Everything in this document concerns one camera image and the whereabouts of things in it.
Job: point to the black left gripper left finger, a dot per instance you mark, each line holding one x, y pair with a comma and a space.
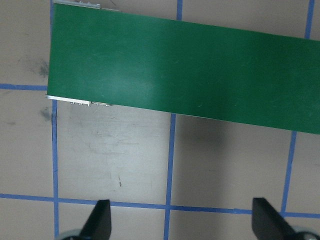
98, 224

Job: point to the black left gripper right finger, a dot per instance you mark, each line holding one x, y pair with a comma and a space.
267, 223

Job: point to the green conveyor belt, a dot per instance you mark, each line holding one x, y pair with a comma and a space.
111, 57

